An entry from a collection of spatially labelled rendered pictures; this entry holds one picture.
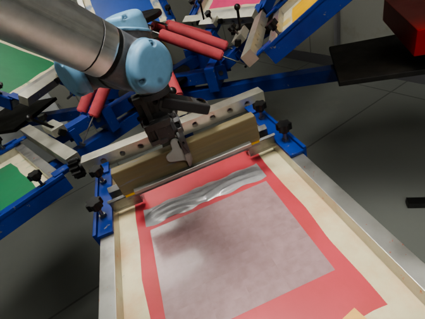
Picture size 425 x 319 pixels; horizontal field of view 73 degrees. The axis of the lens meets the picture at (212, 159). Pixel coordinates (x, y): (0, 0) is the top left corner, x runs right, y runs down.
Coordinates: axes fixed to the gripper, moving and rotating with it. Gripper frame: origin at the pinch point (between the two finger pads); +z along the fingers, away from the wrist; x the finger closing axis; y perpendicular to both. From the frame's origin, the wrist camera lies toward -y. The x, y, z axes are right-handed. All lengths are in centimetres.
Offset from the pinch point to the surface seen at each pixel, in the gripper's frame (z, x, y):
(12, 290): 109, -93, 143
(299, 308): 13.6, 38.6, -7.4
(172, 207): 12.9, 0.8, 9.5
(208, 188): 13.0, -0.6, -1.8
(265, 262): 13.6, 27.6, -5.9
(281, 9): -7, -80, -71
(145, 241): 13.6, 8.1, 18.4
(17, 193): 14, -41, 64
